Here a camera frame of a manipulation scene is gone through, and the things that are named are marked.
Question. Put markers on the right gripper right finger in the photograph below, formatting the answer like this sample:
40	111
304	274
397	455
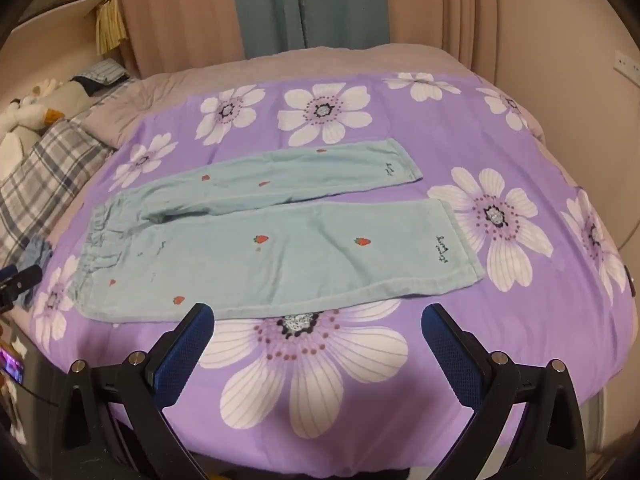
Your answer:
549	442

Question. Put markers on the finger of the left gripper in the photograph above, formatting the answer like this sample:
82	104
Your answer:
15	282

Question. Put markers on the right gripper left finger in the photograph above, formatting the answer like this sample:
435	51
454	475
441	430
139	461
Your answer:
110	421

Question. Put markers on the light blue strawberry pants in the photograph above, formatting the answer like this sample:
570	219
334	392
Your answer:
269	235

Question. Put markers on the small blue denim cloth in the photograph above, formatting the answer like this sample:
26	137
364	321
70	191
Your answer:
37	253

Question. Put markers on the plaid pillow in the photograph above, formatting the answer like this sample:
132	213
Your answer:
35	195

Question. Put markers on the grey quilted blanket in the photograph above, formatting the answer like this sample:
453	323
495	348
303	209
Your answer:
115	117

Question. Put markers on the white plush toy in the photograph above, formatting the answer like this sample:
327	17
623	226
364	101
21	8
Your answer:
24	120

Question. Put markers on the striped blue pillow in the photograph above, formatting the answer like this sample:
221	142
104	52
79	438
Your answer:
103	75

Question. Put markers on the wooden shelf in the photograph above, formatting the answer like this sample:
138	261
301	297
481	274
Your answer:
55	15

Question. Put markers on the pink curtain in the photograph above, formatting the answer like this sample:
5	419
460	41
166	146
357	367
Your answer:
171	35

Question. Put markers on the teal curtain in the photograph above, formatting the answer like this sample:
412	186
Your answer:
274	26

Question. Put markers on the wall power outlet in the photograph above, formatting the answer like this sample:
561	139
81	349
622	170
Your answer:
627	66

